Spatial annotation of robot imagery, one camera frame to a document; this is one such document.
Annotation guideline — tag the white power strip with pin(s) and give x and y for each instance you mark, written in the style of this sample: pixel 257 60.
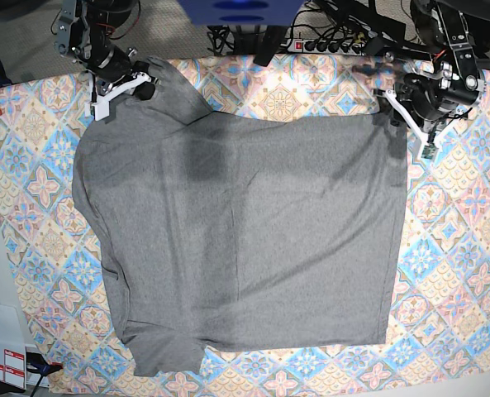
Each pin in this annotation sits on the white power strip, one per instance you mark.
pixel 337 46

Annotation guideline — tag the patterned tile tablecloth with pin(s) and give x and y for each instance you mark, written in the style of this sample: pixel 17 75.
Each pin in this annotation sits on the patterned tile tablecloth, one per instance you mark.
pixel 440 318

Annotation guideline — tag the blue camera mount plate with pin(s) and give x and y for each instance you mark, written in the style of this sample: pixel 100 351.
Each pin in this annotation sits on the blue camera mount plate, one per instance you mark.
pixel 241 12

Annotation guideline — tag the blue orange clamp bottom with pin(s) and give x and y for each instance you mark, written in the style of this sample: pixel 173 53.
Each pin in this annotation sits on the blue orange clamp bottom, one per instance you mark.
pixel 36 364

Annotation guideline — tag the white label sheet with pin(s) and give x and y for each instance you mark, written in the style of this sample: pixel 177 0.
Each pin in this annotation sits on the white label sheet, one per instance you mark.
pixel 13 363

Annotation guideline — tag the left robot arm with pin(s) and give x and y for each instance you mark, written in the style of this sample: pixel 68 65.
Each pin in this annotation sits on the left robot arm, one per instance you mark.
pixel 441 69

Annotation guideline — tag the grey T-shirt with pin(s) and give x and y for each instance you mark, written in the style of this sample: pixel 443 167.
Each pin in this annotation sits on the grey T-shirt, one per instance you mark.
pixel 240 234

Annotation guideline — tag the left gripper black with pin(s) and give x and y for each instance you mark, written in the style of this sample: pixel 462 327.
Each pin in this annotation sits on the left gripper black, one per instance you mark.
pixel 430 101

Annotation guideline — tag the black vertical post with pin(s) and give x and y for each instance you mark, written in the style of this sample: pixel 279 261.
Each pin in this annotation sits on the black vertical post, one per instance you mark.
pixel 272 40

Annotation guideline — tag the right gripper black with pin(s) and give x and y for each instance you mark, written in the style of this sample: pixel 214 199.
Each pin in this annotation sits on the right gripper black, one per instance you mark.
pixel 110 64

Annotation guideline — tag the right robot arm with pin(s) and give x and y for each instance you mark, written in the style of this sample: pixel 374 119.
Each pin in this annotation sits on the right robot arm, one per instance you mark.
pixel 88 32

